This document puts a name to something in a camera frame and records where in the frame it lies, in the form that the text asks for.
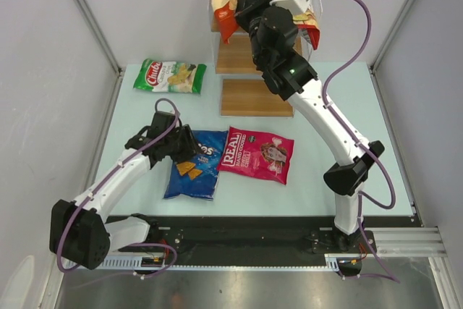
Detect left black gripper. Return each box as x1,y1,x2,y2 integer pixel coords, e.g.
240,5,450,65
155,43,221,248
163,124,204,165

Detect pink Real chips bag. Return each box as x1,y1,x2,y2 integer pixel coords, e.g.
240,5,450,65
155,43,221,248
217,127,294,185

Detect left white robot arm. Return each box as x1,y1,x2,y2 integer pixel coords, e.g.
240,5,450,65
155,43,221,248
49,111,200,270

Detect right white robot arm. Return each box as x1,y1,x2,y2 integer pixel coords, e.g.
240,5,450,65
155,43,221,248
234,0,384,252

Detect blue Doritos chips bag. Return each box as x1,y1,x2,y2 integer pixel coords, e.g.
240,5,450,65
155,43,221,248
163,130,228,200

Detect green Chuba cassava chips bag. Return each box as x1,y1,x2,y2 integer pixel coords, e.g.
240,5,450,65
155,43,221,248
133,59,207,94

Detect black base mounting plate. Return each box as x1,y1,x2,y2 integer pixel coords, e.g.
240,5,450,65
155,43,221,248
104,215,377,268

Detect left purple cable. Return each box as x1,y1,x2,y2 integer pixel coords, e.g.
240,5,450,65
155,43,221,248
56,98,181,290

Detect white wire wooden shelf rack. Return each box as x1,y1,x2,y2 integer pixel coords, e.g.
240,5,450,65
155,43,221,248
208,0,323,117

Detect aluminium frame rail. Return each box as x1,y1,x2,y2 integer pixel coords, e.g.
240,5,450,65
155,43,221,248
58,227,446,277

